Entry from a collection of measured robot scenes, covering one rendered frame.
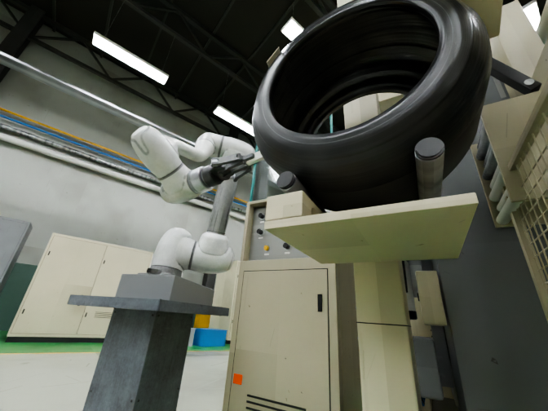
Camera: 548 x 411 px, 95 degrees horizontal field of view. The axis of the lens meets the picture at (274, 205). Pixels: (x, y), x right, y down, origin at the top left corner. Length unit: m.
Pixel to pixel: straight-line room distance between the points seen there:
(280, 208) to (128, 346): 0.96
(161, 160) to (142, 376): 0.82
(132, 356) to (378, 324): 0.94
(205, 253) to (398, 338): 0.93
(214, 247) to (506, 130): 1.19
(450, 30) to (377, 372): 0.79
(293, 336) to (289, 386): 0.19
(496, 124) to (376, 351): 0.68
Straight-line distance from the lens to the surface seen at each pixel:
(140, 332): 1.27
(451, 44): 0.66
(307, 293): 1.24
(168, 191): 0.97
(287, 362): 1.28
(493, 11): 1.11
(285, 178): 0.57
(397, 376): 0.81
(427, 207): 0.46
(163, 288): 1.22
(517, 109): 0.95
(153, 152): 0.92
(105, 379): 1.38
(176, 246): 1.37
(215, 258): 1.35
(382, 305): 0.81
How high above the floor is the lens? 0.61
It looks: 24 degrees up
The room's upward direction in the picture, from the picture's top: 4 degrees clockwise
